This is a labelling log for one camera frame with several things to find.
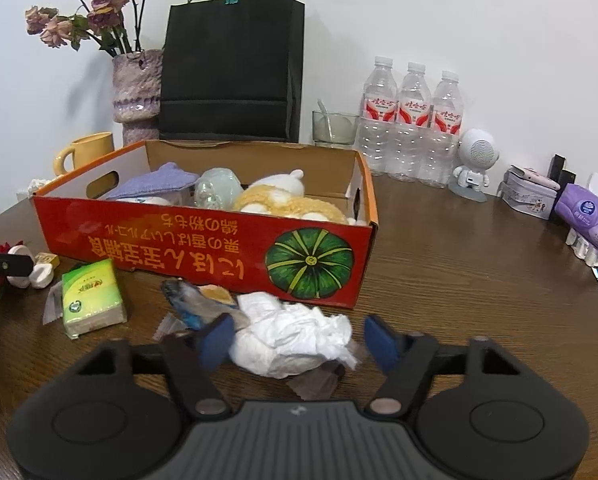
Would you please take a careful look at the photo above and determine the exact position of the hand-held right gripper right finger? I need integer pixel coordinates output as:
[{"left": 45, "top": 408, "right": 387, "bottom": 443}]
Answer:
[{"left": 364, "top": 314, "right": 522, "bottom": 419}]

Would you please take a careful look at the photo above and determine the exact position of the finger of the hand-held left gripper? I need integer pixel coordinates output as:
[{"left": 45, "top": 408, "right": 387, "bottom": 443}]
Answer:
[{"left": 0, "top": 247, "right": 36, "bottom": 281}]

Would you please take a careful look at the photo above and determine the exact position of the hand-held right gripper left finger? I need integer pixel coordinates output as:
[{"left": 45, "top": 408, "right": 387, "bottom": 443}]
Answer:
[{"left": 76, "top": 312, "right": 237, "bottom": 419}]

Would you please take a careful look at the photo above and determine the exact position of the grey blue snack wrapper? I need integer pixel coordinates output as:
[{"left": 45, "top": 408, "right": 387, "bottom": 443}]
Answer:
[{"left": 160, "top": 279, "right": 240, "bottom": 332}]

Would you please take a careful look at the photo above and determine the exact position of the green tissue pack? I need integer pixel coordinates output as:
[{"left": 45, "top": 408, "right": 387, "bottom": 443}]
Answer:
[{"left": 61, "top": 259, "right": 128, "bottom": 338}]

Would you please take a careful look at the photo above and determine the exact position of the red cardboard box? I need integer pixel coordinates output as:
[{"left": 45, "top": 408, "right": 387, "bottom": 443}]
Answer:
[{"left": 30, "top": 140, "right": 380, "bottom": 309}]

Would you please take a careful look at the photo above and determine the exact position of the clear plastic wrapper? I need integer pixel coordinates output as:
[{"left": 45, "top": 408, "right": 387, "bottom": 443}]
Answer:
[
  {"left": 154, "top": 312, "right": 196, "bottom": 344},
  {"left": 286, "top": 359, "right": 348, "bottom": 401}
]

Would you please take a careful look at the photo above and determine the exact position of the small crumpled white tissue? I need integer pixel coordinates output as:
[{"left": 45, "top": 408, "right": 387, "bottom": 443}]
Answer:
[{"left": 16, "top": 178, "right": 53, "bottom": 197}]

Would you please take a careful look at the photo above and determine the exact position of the yellow mug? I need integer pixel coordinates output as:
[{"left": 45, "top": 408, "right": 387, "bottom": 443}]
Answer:
[{"left": 54, "top": 132, "right": 116, "bottom": 177}]

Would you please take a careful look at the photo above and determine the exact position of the white wipes pack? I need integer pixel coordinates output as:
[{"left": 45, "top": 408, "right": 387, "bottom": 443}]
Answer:
[{"left": 114, "top": 195, "right": 173, "bottom": 207}]

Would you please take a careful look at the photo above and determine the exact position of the yellow white plush toy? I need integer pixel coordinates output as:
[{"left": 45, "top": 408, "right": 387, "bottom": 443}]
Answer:
[{"left": 233, "top": 169, "right": 360, "bottom": 226}]

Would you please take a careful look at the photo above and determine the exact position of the purple knitted hat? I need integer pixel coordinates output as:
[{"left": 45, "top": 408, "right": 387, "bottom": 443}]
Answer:
[{"left": 101, "top": 162, "right": 200, "bottom": 202}]

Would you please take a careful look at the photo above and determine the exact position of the grey tin box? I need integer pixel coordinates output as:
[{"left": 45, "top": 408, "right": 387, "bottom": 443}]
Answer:
[{"left": 496, "top": 170, "right": 562, "bottom": 221}]

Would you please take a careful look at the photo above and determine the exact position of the white robot speaker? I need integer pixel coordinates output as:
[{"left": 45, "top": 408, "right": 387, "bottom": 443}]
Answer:
[{"left": 448, "top": 128, "right": 502, "bottom": 202}]

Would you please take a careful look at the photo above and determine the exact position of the purple speckled vase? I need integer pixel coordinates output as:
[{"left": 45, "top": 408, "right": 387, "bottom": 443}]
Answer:
[{"left": 111, "top": 49, "right": 164, "bottom": 148}]

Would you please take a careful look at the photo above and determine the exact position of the glass cup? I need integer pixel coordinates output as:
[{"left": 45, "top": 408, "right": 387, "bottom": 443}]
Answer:
[{"left": 312, "top": 111, "right": 360, "bottom": 150}]

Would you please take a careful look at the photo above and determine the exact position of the strip of white vials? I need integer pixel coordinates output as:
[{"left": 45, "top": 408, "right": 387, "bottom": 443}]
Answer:
[{"left": 566, "top": 227, "right": 598, "bottom": 267}]

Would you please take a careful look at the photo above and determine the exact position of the pink flat case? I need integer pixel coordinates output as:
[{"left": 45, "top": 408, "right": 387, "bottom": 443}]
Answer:
[{"left": 509, "top": 164, "right": 562, "bottom": 191}]

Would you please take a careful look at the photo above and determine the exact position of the clear plastic spoon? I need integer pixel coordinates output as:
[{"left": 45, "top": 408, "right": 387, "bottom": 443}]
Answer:
[{"left": 317, "top": 99, "right": 338, "bottom": 143}]

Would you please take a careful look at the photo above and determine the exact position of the purple tissue pack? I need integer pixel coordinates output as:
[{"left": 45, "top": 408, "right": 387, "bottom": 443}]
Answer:
[{"left": 554, "top": 183, "right": 598, "bottom": 252}]

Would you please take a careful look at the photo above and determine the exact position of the bunch of dried roses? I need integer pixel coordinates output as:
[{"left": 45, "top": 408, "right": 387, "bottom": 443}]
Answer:
[{"left": 25, "top": 0, "right": 164, "bottom": 58}]

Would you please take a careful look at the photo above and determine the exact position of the black paper bag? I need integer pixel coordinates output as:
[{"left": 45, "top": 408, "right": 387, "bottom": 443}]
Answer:
[{"left": 159, "top": 0, "right": 306, "bottom": 145}]

